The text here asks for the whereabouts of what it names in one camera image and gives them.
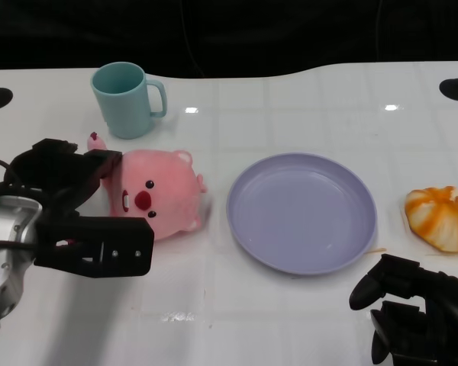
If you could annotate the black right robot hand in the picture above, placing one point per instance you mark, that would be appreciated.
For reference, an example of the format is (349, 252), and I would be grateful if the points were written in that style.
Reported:
(442, 316)

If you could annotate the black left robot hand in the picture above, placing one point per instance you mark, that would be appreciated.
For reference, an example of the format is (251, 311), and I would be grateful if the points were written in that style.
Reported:
(99, 244)

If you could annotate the pink plush beaver doll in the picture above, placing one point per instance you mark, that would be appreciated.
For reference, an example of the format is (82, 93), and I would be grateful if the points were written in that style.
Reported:
(164, 179)

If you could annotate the lavender plastic plate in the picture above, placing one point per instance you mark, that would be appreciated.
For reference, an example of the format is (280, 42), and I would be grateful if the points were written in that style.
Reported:
(301, 213)

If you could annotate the thin wooden toothpick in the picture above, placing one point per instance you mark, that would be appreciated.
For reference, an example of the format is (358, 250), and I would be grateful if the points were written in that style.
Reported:
(376, 251)

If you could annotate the orange and white bread toy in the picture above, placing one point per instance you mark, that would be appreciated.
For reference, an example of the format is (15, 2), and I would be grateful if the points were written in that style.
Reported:
(442, 221)

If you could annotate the teal plastic mug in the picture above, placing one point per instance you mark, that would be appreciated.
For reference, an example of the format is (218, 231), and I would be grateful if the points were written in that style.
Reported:
(124, 110)

